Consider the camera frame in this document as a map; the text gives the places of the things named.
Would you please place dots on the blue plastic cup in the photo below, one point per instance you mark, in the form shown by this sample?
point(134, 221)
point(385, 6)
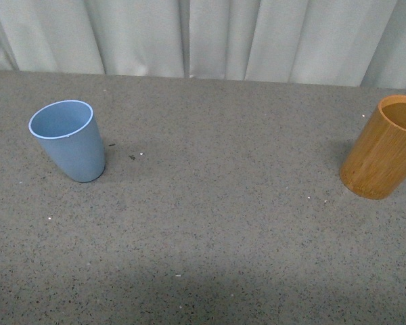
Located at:
point(68, 133)

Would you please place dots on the bamboo chopstick holder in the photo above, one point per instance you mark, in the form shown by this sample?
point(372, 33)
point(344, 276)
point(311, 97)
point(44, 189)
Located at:
point(376, 165)

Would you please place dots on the white pleated curtain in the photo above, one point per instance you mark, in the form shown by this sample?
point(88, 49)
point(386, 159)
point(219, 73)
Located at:
point(353, 43)

